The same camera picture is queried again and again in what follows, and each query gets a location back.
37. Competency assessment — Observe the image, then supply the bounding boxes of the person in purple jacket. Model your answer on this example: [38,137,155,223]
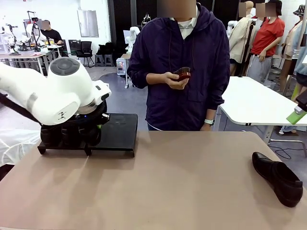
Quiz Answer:
[126,2,230,132]

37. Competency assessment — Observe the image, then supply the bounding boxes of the black floor cable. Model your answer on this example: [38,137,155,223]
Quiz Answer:
[273,143,307,160]

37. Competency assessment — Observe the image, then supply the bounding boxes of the black backpack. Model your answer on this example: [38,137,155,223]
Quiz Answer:
[95,41,116,56]

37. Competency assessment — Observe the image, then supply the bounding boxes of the background robot rig on desk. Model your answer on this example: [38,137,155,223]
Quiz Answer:
[23,11,47,52]

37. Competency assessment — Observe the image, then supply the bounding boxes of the mannequin with bucket hat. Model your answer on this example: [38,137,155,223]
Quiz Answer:
[279,4,307,106]

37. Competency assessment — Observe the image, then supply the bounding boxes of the seated person in black shirt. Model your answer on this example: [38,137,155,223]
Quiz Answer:
[40,20,64,58]

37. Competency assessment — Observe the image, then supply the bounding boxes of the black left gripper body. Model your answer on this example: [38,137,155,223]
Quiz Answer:
[68,106,108,127]

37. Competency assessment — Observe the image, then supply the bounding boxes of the white plastic sheet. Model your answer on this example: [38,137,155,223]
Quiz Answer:
[0,128,41,166]

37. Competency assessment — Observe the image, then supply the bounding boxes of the white desk by seated person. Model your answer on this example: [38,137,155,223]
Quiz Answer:
[44,44,65,59]

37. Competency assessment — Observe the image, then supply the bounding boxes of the red wooden shoe brush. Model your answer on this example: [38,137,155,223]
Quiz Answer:
[173,67,192,82]

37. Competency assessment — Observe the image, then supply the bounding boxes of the black office chair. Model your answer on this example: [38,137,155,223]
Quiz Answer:
[76,41,95,67]

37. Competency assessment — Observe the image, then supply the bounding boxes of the black cable sleeve on arm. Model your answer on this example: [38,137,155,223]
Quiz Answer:
[0,92,43,126]

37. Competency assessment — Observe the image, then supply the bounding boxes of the long white desk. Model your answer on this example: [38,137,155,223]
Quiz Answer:
[0,52,52,72]

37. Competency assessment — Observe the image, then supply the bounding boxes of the grey wall panel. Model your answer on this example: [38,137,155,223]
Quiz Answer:
[77,10,99,38]

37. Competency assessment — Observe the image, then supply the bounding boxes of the large white table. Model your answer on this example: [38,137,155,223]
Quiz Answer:
[217,76,307,146]

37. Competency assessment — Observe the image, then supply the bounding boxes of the black slip-on loafer shoe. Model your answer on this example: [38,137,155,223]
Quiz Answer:
[251,151,304,208]
[40,124,62,147]

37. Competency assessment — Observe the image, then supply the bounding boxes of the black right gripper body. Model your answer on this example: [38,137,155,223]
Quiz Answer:
[295,90,307,113]

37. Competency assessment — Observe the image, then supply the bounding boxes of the black tripod by mannequins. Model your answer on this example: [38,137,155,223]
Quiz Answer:
[239,20,256,77]

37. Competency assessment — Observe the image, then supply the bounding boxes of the person right forearm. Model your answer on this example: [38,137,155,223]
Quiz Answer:
[127,69,167,88]

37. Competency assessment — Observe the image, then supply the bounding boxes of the computer tower with lights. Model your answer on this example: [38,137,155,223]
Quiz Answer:
[116,58,128,76]

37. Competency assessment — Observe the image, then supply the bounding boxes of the person left forearm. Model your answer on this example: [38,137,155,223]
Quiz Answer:
[204,95,226,120]

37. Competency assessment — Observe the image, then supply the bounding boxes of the small background work table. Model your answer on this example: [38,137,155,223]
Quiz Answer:
[120,52,131,89]

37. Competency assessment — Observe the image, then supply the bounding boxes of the black metal shoe stand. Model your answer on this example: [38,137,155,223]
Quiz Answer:
[86,112,139,158]
[37,141,93,156]

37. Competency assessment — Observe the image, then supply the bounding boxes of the black flat panel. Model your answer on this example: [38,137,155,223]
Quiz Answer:
[68,39,82,58]

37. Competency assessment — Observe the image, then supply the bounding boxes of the person right hand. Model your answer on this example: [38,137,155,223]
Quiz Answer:
[165,72,188,90]

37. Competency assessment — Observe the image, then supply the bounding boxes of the mannequin in beige jacket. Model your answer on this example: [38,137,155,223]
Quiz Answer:
[227,1,257,64]

